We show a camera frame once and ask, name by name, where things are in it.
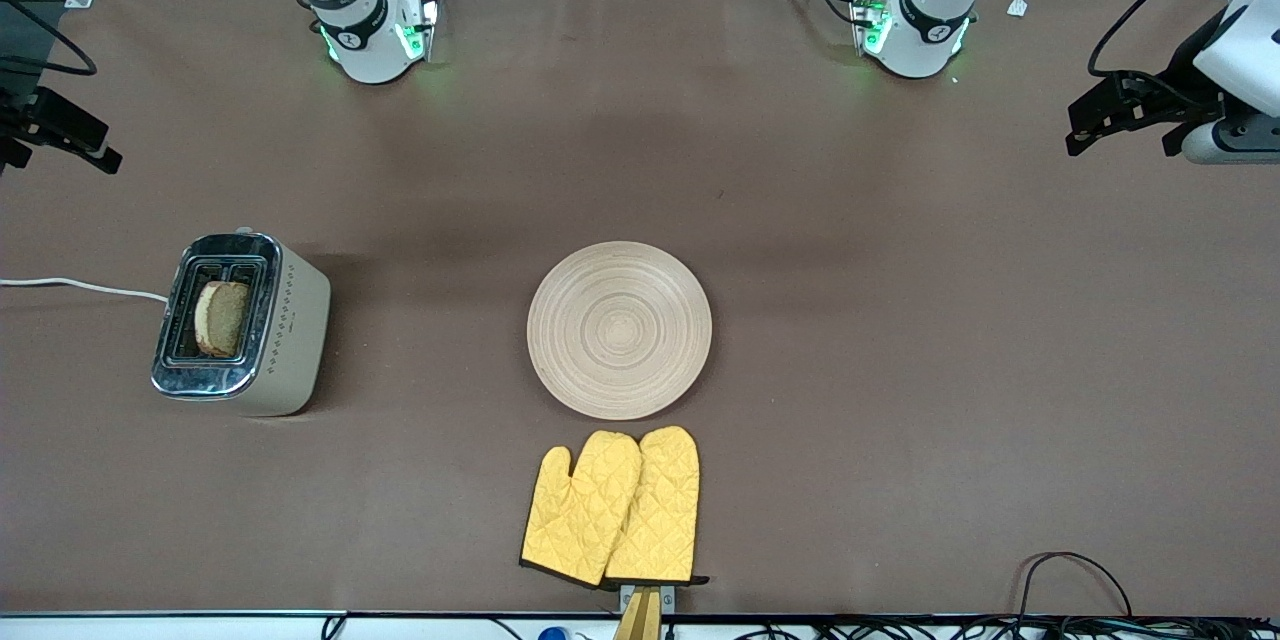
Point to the white paper scrap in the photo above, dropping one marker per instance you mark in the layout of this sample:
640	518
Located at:
1017	6

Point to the yellow quilted mitt with thumb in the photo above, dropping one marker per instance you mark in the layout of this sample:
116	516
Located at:
575	520

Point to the slice of brown toast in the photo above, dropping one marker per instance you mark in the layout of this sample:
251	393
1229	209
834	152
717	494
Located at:
222	320

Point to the wooden stick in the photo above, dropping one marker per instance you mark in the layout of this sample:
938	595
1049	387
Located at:
640	620

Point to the yellow quilted oven mitt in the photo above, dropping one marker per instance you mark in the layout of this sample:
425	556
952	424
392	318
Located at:
660	510

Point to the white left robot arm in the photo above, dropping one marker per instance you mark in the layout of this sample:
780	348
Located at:
925	30

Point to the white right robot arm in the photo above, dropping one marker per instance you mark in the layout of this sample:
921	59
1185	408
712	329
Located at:
365	40

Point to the small metal bracket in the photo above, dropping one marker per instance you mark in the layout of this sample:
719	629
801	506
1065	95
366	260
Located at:
668	598

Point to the small blue object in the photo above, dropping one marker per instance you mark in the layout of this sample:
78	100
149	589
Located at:
552	634

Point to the cream and chrome toaster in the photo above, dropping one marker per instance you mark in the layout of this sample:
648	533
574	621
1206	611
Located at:
285	340

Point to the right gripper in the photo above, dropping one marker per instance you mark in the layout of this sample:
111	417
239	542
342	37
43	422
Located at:
22	116

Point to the round wooden plate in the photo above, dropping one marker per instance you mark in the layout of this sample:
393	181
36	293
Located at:
620	330

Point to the brown table cover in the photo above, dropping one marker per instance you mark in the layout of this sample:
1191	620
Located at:
900	270

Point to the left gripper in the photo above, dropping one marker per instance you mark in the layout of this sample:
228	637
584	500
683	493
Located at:
1183	71

